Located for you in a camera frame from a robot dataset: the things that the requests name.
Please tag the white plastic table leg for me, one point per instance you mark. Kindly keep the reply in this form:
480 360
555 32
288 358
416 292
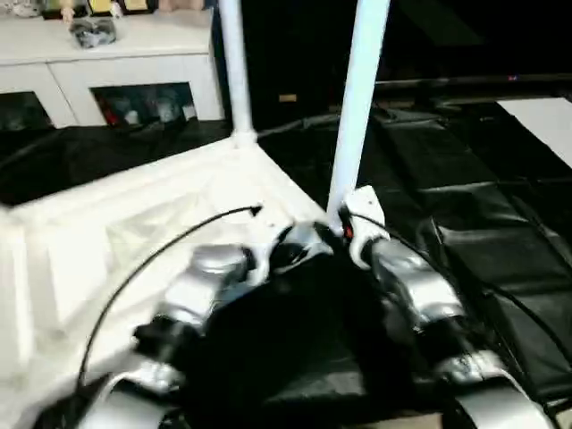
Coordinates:
237 67
357 111

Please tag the white plastic table top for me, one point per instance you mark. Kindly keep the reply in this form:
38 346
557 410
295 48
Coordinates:
89 223

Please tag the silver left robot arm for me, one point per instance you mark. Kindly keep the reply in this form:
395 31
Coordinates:
201 277

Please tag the black glossy mat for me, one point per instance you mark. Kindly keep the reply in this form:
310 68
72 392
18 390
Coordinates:
469 201

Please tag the small yellow label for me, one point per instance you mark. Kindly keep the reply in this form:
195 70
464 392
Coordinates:
288 98

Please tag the small white jar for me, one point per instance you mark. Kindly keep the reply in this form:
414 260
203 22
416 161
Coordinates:
131 117
166 112
188 111

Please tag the long black bar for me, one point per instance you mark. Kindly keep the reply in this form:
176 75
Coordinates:
447 81

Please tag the red bottle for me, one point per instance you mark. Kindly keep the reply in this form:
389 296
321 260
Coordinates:
111 117

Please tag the white flat panel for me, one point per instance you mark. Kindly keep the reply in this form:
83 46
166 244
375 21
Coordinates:
545 125

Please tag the white sideboard cabinet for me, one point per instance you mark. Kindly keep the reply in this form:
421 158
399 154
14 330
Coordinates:
111 67

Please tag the beige plush toy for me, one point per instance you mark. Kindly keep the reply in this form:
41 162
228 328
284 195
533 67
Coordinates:
183 4

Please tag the black framed plaque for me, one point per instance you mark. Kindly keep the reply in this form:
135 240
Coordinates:
138 5
53 11

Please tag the bag of black parts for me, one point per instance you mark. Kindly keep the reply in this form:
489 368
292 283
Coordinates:
91 33

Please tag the small white figurine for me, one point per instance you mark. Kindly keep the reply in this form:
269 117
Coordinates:
116 9
68 13

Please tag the white polka dot object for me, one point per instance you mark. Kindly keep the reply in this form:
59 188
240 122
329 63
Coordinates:
27 6

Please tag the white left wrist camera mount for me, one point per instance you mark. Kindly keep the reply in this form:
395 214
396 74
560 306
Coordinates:
261 263

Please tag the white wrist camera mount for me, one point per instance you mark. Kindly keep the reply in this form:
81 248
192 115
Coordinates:
261 263
368 205

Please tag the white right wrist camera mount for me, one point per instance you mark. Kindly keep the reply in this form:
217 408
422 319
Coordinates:
368 205

